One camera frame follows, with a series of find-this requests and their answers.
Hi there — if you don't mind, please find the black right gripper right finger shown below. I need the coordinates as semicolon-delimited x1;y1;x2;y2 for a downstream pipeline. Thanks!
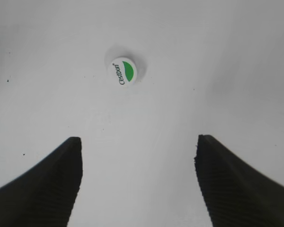
194;135;284;227

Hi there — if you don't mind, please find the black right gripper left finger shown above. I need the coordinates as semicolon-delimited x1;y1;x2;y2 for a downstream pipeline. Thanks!
0;137;83;227

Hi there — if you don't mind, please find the white green bottle cap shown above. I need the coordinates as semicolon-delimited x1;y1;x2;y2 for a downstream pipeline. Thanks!
107;57;138;88

